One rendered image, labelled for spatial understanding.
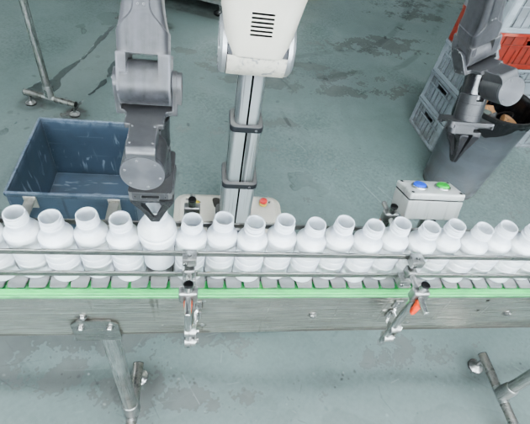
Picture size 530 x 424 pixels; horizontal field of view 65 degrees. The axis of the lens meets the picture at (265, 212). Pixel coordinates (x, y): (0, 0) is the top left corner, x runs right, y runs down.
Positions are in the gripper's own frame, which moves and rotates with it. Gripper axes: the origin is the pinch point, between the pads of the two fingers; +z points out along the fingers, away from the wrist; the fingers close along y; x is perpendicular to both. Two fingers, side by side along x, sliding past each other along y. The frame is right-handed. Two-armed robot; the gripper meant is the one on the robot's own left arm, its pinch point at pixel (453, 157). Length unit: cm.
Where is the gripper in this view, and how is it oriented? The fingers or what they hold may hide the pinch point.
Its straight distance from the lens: 106.4
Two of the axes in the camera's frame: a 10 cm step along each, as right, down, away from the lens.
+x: -1.3, -4.6, 8.8
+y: 9.9, 0.3, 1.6
